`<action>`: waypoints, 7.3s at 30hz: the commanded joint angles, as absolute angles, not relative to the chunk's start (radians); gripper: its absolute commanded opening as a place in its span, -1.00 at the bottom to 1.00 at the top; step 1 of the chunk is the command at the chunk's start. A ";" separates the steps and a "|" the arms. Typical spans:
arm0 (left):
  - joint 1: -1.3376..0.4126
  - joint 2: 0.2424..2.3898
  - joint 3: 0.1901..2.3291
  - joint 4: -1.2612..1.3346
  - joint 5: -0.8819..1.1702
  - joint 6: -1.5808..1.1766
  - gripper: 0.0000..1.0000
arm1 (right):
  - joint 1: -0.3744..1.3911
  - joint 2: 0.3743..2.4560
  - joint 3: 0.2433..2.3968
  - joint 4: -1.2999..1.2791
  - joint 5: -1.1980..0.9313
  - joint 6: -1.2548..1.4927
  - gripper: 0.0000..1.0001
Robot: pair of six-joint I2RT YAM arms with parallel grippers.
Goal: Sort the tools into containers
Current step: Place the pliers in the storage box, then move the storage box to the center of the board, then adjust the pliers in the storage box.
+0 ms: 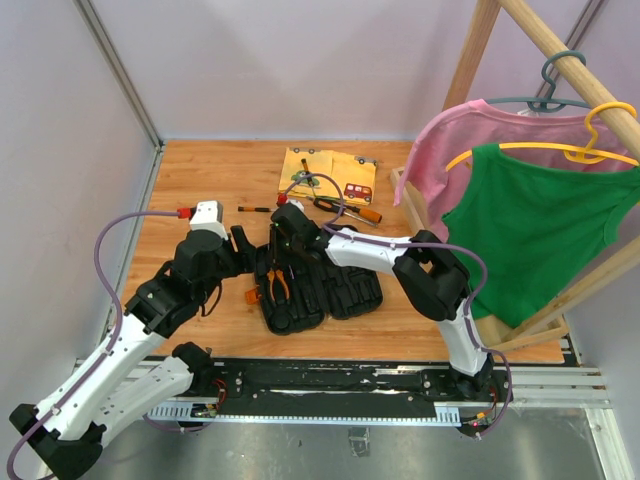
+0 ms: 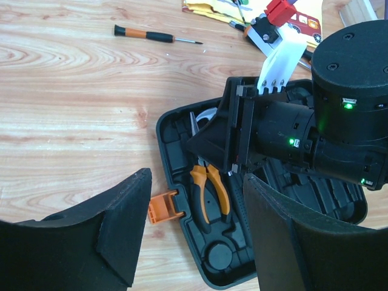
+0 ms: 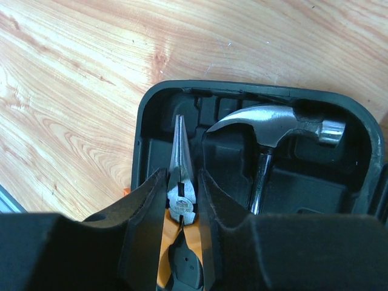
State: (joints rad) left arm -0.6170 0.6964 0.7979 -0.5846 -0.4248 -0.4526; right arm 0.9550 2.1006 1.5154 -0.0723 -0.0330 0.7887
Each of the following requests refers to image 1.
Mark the black handled screwdriver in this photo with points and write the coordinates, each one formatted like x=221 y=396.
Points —
x=326 y=204

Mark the yellow clothes hanger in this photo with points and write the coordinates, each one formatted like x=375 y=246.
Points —
x=482 y=123

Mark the teal clothes hanger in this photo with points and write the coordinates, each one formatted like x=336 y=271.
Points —
x=546 y=102

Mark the green tank top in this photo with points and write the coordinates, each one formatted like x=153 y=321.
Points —
x=534 y=230

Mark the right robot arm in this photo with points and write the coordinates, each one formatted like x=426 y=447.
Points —
x=435 y=281

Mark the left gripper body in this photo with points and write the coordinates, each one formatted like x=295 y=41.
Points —
x=233 y=263

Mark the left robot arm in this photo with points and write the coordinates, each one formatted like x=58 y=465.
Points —
x=70 y=428

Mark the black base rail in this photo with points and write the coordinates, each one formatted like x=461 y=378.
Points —
x=338 y=393

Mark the pink t-shirt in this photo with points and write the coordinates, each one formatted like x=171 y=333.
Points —
x=441 y=188

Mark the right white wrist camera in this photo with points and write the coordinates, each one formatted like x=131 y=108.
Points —
x=284 y=199

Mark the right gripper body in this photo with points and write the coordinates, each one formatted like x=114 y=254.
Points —
x=283 y=249

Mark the orange handled screwdriver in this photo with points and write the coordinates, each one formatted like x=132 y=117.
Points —
x=362 y=213

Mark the small screwdriver on cloth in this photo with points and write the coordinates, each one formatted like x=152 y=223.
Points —
x=309 y=178

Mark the yellow car print cloth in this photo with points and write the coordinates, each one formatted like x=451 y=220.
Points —
x=354 y=174

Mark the small black precision screwdriver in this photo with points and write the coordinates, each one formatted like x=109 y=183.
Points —
x=255 y=209

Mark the wooden clothes rack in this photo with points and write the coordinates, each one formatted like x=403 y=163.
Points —
x=607 y=33

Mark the black plastic tool case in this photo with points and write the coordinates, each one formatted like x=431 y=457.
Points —
x=319 y=291

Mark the orange needle nose pliers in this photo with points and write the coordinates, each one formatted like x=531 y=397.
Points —
x=278 y=287

